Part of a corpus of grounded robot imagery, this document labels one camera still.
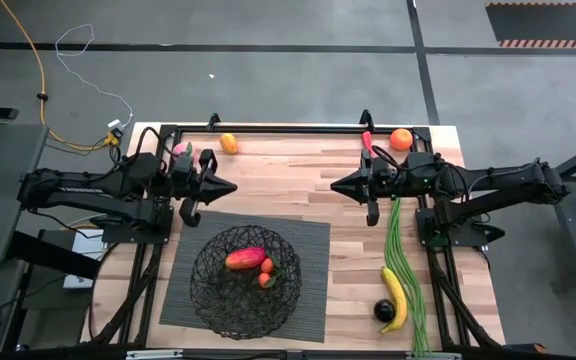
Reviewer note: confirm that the black camera rig stand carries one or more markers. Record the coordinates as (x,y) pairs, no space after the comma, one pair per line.
(575,240)

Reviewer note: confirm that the orange fruit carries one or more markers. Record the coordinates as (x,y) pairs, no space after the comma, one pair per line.
(401,139)

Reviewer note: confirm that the black plum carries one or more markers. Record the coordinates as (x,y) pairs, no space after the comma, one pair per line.
(384,310)

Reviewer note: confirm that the red yellow mango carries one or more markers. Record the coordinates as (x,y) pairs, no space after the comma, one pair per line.
(245,258)

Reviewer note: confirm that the red chili pepper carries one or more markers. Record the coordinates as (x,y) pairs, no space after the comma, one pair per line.
(367,142)

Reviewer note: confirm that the pink peach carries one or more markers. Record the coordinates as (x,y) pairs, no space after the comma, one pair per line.
(182,148)

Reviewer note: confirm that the grey woven placemat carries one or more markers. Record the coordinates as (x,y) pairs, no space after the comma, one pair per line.
(313,280)

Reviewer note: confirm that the tangerine pair with leaves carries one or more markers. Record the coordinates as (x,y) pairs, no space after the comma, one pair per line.
(267,266)

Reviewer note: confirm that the silver bracket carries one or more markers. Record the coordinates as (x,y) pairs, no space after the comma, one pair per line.
(433,356)
(153,354)

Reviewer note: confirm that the black aluminium table frame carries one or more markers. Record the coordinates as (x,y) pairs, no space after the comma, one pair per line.
(293,129)

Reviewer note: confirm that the yellow orange lemon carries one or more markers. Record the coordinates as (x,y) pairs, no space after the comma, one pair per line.
(228,143)

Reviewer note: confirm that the white box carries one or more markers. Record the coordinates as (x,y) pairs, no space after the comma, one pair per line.
(90,245)

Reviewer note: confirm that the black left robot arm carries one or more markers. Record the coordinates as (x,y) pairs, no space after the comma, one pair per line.
(68,190)

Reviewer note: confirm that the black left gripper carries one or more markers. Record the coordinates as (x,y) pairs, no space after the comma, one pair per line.
(190,190)

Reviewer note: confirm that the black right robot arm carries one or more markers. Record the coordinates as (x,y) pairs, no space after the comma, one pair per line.
(508,182)

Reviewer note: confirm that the black hazard striped floor mat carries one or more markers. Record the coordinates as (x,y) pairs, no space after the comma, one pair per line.
(543,22)

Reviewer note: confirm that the green long bean bundle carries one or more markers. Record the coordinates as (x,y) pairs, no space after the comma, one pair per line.
(408,280)

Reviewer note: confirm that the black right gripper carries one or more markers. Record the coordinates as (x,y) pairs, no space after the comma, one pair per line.
(385,182)

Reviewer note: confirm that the yellow banana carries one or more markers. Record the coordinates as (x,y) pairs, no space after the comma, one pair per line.
(395,295)

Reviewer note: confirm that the white power adapter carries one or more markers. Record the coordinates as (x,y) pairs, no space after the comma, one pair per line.
(114,123)

